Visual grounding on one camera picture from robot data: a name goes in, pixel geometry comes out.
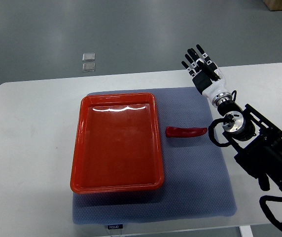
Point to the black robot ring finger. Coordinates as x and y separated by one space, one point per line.
190 60

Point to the red pepper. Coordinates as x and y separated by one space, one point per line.
176 132

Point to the upper silver floor plate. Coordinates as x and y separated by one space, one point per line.
88 57

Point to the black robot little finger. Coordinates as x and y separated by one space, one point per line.
188 68

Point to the cardboard box corner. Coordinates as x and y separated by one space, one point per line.
273 5

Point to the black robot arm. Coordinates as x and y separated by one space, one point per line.
257 141

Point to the blue-grey textured mat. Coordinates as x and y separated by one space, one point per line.
196 180

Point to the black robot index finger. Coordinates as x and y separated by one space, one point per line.
206 58

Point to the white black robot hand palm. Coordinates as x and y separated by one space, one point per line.
213 89

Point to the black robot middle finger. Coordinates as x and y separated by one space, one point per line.
193 54

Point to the black table control label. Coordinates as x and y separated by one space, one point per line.
115 227

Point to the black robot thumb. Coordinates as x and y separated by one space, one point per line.
207 70

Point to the red plastic tray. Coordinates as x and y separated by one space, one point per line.
117 146

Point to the white table leg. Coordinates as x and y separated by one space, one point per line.
245 231

